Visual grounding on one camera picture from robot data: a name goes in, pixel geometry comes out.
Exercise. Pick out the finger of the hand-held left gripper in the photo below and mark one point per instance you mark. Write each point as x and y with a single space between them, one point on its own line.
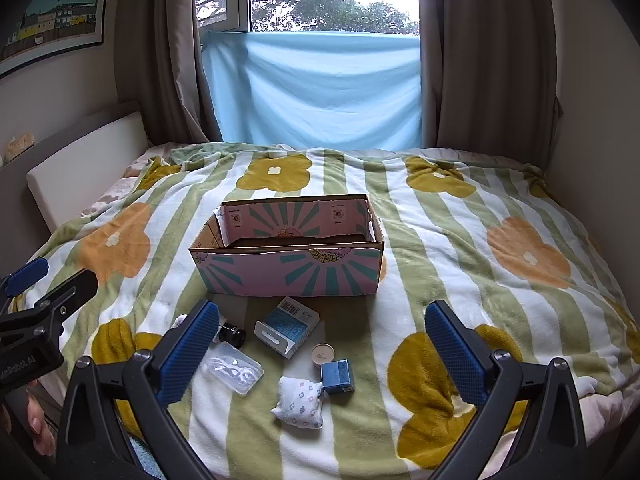
65 294
25 272

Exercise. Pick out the blue and white carton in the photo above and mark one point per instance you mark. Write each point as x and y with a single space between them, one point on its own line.
287 327

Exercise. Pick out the wall poster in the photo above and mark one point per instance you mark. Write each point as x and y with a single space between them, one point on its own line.
55 25

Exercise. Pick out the light blue cloth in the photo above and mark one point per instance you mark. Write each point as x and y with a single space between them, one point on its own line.
310 90

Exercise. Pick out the person's left hand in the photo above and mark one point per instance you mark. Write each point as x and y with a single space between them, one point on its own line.
37 422

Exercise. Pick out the pink printed cardboard box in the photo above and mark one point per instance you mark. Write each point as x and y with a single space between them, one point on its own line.
300 270

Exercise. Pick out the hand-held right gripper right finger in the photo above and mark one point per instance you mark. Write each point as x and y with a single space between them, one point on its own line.
457 355

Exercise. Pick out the small black jar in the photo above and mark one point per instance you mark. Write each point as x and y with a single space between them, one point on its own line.
232 335

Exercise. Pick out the small blue box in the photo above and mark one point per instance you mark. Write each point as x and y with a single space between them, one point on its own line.
337 377

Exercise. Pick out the white floral pouch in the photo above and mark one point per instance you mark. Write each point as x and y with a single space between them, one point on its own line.
299 402

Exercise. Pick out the small orange item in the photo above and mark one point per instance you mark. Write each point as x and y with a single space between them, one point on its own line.
20 145

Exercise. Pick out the clear plastic case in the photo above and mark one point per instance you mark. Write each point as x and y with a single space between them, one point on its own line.
230 372

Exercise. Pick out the round cream lid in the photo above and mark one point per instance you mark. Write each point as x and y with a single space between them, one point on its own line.
322 353

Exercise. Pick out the white padded headboard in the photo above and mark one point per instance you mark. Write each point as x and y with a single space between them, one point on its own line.
85 160

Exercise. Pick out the pink bed sheet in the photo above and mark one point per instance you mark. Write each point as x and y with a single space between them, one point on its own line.
112 192

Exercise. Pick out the small white cloth item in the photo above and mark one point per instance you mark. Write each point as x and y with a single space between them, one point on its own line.
180 321

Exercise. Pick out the floral striped blanket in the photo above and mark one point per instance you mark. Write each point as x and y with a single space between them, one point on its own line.
450 240

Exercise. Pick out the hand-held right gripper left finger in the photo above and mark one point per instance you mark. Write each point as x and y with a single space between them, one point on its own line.
187 355

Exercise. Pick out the brown curtain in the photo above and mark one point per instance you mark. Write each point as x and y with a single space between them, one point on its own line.
490 60
165 60

